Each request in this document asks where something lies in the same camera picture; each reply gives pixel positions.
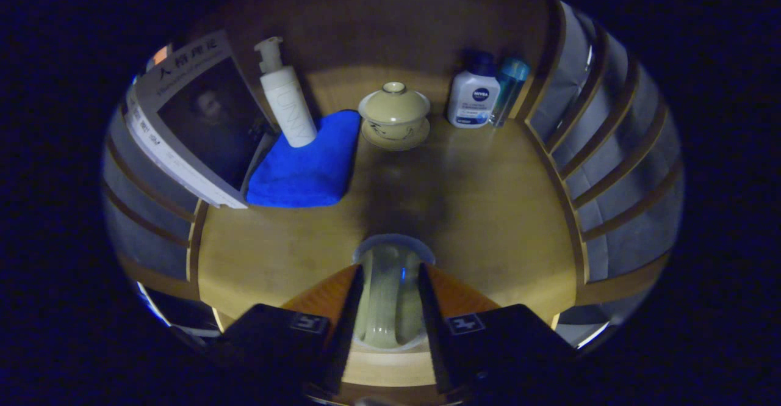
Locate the white pump bottle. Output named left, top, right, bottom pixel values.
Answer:
left=254, top=36, right=319, bottom=148

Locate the pale green ceramic dish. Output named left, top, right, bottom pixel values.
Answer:
left=351, top=234, right=437, bottom=353

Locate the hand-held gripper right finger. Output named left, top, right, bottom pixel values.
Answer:
left=418, top=263, right=577, bottom=394

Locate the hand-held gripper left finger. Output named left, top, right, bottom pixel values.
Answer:
left=207, top=264, right=365, bottom=394

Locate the wooden cabinet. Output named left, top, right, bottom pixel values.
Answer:
left=101, top=0, right=684, bottom=404

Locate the beige lidded tea cup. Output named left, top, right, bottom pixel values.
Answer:
left=358, top=82, right=431, bottom=151

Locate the wooden countertop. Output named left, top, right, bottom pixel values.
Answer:
left=196, top=67, right=579, bottom=388

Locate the teal slim bottle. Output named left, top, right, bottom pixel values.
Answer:
left=490, top=58, right=531, bottom=128

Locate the white bottle with navy cap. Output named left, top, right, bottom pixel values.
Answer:
left=447, top=50, right=501, bottom=129

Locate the grey book with portrait cover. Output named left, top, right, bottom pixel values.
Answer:
left=125, top=29, right=275, bottom=209

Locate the blue folded cloth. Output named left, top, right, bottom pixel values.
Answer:
left=246, top=109, right=362, bottom=209

